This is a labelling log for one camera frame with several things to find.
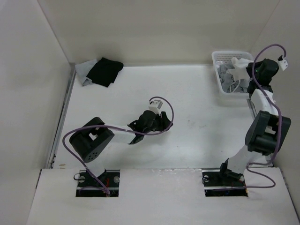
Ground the white plastic laundry basket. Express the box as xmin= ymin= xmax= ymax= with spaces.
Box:
xmin=211 ymin=51 xmax=254 ymax=100

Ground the grey tank tops pile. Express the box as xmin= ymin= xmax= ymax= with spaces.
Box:
xmin=217 ymin=63 xmax=247 ymax=93

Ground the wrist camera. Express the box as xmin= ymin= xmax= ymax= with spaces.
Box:
xmin=277 ymin=55 xmax=288 ymax=71
xmin=149 ymin=100 xmax=163 ymax=115

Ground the folded black tank top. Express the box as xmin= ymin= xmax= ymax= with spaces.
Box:
xmin=87 ymin=57 xmax=124 ymax=87

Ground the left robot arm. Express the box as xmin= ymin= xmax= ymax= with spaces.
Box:
xmin=69 ymin=110 xmax=174 ymax=192

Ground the folded grey tank top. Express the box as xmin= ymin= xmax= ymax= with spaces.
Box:
xmin=75 ymin=59 xmax=98 ymax=86

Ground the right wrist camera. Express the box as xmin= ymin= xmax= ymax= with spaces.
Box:
xmin=277 ymin=55 xmax=288 ymax=71

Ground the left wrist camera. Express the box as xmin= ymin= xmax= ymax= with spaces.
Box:
xmin=149 ymin=100 xmax=163 ymax=115

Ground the white tank top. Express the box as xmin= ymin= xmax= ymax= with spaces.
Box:
xmin=227 ymin=57 xmax=253 ymax=93

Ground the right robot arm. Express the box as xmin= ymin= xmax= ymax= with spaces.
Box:
xmin=217 ymin=59 xmax=291 ymax=186

